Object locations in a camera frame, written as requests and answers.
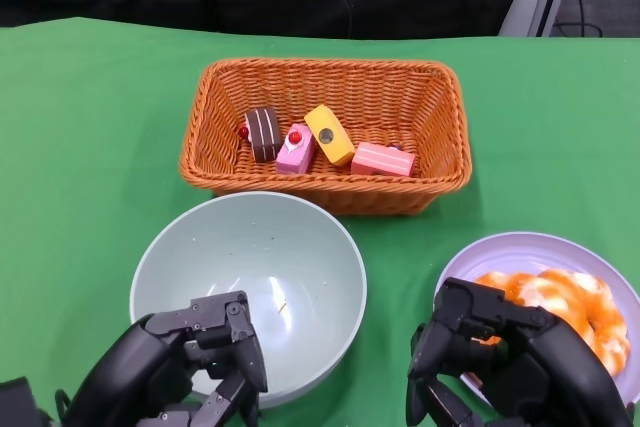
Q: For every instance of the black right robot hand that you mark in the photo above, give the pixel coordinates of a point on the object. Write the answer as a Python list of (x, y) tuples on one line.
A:
[(550, 372)]

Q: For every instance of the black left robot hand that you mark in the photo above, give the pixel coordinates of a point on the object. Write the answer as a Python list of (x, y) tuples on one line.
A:
[(140, 367)]

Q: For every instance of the grey round bowl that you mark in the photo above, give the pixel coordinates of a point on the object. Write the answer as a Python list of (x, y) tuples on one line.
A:
[(250, 247)]

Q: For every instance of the pale lavender round plate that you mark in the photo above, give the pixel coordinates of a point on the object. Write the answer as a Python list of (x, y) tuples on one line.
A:
[(525, 252)]

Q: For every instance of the pink striped cake slice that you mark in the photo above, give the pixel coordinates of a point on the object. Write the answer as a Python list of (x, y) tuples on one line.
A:
[(295, 154)]

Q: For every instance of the chocolate layered cake slice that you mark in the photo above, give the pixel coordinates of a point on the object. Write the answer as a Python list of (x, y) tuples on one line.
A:
[(265, 134)]

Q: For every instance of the salmon pink cake slice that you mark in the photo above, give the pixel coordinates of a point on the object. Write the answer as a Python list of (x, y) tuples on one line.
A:
[(382, 161)]

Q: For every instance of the yellow cake slice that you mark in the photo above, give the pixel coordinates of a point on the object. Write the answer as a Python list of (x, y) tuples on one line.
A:
[(330, 137)]

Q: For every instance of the orange wicker basket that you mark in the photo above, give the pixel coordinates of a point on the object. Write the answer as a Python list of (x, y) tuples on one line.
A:
[(390, 92)]

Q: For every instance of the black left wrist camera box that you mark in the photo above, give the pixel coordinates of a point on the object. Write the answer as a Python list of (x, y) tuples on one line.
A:
[(17, 404)]

